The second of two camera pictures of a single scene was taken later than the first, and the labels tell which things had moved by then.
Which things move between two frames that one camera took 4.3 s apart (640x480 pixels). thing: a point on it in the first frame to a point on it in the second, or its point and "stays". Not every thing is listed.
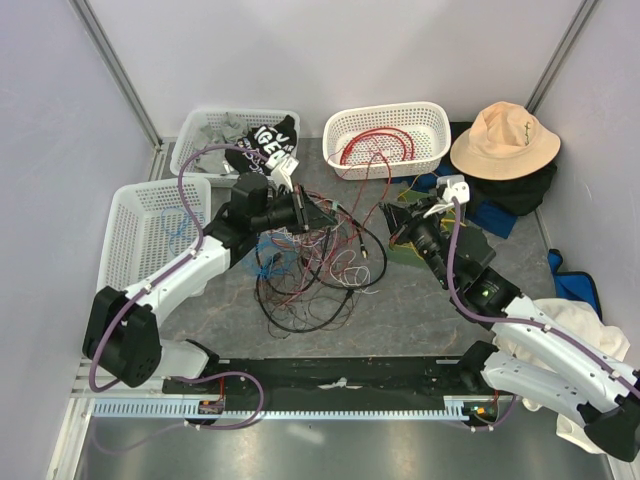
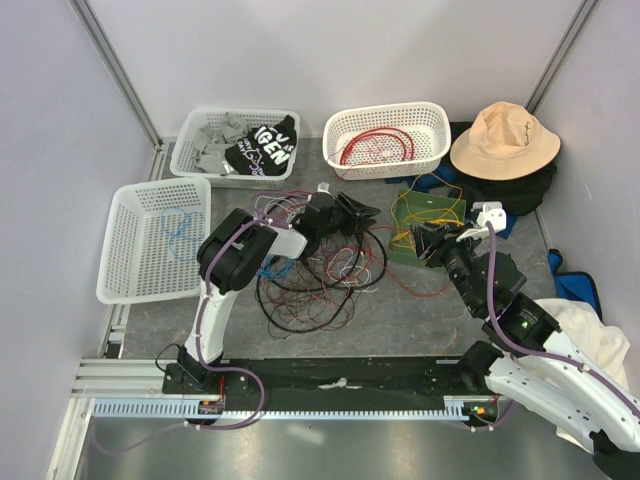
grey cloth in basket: x=213 y=160 stays
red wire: x=364 y=220 to x=371 y=255
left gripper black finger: x=316 y=216 to x=362 y=213
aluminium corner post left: x=117 y=71 stays
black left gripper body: x=289 y=211 to x=343 y=220
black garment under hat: x=522 y=195 stays
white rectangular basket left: x=148 y=227 stays
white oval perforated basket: x=387 y=142 stays
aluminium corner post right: x=568 y=40 stays
